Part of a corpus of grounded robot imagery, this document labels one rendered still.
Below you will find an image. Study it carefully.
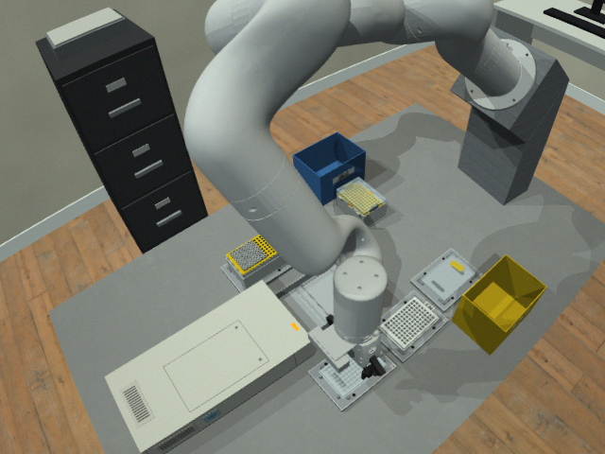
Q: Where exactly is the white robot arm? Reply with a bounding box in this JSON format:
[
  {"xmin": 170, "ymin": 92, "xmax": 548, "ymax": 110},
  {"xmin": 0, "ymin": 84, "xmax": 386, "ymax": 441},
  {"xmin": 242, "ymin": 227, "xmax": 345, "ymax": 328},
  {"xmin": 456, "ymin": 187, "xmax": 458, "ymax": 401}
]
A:
[{"xmin": 183, "ymin": 0, "xmax": 536, "ymax": 374}]

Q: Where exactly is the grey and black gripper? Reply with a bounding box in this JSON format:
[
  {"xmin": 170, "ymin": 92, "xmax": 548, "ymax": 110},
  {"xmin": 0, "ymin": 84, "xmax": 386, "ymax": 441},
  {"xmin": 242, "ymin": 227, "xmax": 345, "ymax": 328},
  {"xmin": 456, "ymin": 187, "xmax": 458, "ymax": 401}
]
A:
[{"xmin": 326, "ymin": 314, "xmax": 386, "ymax": 379}]

